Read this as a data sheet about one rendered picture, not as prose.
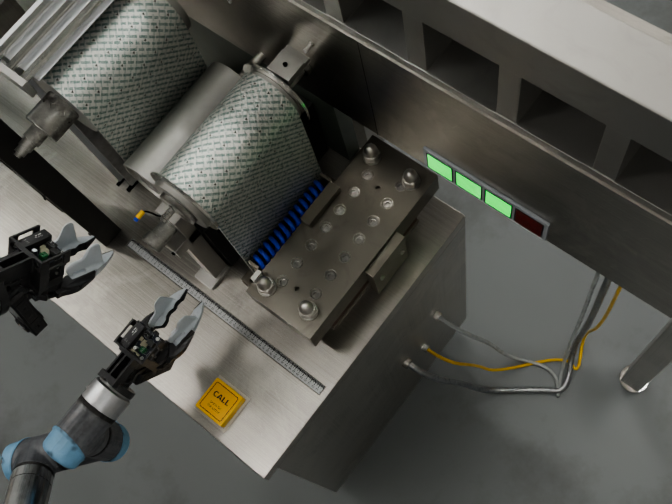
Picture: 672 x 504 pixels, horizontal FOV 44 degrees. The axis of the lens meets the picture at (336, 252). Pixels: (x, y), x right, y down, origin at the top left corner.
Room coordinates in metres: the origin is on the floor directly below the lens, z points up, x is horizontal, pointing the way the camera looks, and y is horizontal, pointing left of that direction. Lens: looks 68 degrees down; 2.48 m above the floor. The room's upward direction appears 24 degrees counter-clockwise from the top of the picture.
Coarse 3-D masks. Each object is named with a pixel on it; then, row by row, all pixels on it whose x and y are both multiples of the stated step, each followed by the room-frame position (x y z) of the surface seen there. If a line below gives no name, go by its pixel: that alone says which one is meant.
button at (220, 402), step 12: (216, 384) 0.46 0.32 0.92; (204, 396) 0.45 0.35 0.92; (216, 396) 0.44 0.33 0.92; (228, 396) 0.43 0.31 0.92; (240, 396) 0.42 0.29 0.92; (204, 408) 0.43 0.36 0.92; (216, 408) 0.42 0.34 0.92; (228, 408) 0.41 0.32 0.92; (216, 420) 0.40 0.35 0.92; (228, 420) 0.39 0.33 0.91
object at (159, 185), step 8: (256, 72) 0.83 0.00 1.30; (272, 80) 0.80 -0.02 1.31; (280, 88) 0.78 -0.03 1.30; (288, 96) 0.77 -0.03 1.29; (296, 104) 0.76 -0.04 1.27; (160, 184) 0.70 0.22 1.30; (160, 192) 0.72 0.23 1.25; (168, 192) 0.68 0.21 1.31; (176, 192) 0.68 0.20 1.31; (176, 200) 0.67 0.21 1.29; (184, 200) 0.66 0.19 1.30; (192, 208) 0.65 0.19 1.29; (200, 216) 0.64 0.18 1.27; (200, 224) 0.65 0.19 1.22; (208, 224) 0.63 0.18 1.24
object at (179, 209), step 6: (162, 198) 0.69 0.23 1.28; (168, 198) 0.68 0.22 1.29; (168, 204) 0.69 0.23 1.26; (174, 204) 0.67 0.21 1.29; (180, 204) 0.67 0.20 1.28; (174, 210) 0.68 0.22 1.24; (180, 210) 0.66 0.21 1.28; (186, 210) 0.66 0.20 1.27; (180, 216) 0.68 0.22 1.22; (186, 216) 0.65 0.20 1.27; (192, 216) 0.65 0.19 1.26; (192, 222) 0.64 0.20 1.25
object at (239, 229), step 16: (304, 128) 0.75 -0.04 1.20; (304, 144) 0.74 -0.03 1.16; (288, 160) 0.72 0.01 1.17; (304, 160) 0.73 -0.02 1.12; (272, 176) 0.70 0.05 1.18; (288, 176) 0.71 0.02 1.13; (304, 176) 0.73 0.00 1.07; (256, 192) 0.68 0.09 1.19; (272, 192) 0.69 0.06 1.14; (288, 192) 0.70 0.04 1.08; (240, 208) 0.66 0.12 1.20; (256, 208) 0.67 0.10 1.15; (272, 208) 0.68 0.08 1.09; (288, 208) 0.70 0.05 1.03; (224, 224) 0.64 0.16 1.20; (240, 224) 0.65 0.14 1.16; (256, 224) 0.66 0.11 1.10; (272, 224) 0.67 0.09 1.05; (240, 240) 0.64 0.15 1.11; (256, 240) 0.65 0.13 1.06
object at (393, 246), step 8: (392, 240) 0.55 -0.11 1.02; (400, 240) 0.55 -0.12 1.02; (384, 248) 0.55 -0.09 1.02; (392, 248) 0.54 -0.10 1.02; (400, 248) 0.54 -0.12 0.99; (384, 256) 0.53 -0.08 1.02; (392, 256) 0.53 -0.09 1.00; (400, 256) 0.54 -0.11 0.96; (376, 264) 0.52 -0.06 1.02; (384, 264) 0.52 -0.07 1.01; (392, 264) 0.53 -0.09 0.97; (400, 264) 0.54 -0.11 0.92; (368, 272) 0.51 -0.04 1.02; (376, 272) 0.51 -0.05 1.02; (384, 272) 0.52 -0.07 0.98; (392, 272) 0.52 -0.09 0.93; (368, 280) 0.52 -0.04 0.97; (376, 280) 0.50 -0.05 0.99; (384, 280) 0.51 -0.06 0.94; (376, 288) 0.50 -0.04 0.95
